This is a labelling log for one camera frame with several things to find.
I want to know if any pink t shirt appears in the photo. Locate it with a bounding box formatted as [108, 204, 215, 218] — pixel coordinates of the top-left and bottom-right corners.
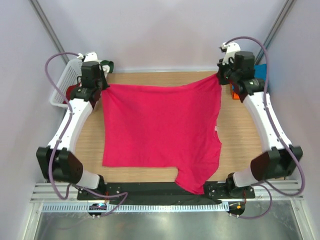
[101, 74, 222, 195]

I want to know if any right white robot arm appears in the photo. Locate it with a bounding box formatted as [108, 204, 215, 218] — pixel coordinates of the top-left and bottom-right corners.
[217, 49, 306, 198]

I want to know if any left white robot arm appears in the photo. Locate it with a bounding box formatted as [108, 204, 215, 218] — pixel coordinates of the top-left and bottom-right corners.
[36, 60, 113, 200]

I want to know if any white green t shirt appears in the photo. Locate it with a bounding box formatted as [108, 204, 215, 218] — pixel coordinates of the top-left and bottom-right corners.
[97, 60, 115, 74]

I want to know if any folded blue t shirt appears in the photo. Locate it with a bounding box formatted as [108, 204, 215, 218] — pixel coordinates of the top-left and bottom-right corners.
[254, 64, 267, 81]

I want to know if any white plastic basket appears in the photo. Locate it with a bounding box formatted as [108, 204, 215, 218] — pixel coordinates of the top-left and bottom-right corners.
[49, 58, 82, 109]

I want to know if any dark red t shirt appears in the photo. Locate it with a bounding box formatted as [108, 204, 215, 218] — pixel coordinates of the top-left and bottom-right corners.
[65, 83, 80, 101]

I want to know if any folded orange t shirt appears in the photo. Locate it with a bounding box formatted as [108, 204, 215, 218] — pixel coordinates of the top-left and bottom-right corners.
[230, 85, 240, 100]

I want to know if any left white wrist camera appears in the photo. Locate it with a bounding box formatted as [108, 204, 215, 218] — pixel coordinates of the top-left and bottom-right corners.
[76, 51, 99, 63]

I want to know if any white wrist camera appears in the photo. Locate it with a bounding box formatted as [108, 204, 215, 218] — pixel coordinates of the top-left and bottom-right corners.
[76, 51, 99, 63]
[220, 41, 241, 65]

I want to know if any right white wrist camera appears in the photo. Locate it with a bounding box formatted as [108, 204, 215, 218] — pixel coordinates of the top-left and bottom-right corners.
[220, 41, 241, 65]

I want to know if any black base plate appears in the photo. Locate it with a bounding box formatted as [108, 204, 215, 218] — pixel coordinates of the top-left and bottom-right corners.
[76, 180, 256, 206]

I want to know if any white slotted cable duct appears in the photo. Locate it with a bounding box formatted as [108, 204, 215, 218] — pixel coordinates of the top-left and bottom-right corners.
[42, 202, 229, 213]

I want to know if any aluminium frame rail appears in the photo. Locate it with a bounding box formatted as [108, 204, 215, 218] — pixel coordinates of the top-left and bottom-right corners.
[31, 179, 301, 202]

